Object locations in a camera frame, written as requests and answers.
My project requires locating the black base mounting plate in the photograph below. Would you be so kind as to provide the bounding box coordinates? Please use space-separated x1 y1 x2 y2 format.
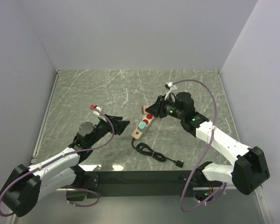
65 170 224 202

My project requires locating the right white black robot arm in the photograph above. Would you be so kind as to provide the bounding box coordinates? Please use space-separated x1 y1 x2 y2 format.
145 92 270 195

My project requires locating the black power strip cord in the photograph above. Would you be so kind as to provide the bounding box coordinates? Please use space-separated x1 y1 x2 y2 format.
130 137 184 168

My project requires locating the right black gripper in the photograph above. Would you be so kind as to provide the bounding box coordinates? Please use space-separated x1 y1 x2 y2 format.
145 94 184 120

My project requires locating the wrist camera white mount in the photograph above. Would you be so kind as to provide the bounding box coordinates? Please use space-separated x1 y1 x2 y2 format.
90 105 107 122
165 82 177 100

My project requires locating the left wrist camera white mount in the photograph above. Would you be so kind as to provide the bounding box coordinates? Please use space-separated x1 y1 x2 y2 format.
90 105 107 122

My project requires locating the teal plug adapter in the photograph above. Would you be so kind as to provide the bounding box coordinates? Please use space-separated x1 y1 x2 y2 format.
138 121 147 132

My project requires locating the aluminium extrusion rail front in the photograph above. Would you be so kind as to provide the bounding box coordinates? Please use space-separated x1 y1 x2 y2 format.
53 182 227 193

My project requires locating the dusty pink plug adapter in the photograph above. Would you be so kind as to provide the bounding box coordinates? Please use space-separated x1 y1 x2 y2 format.
141 105 150 114

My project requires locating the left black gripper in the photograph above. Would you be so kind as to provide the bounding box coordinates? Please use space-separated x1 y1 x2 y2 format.
88 114 130 147

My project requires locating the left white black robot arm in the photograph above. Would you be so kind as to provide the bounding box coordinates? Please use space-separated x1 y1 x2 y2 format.
0 114 130 217

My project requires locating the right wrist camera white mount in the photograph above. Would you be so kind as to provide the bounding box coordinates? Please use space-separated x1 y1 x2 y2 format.
165 82 177 100

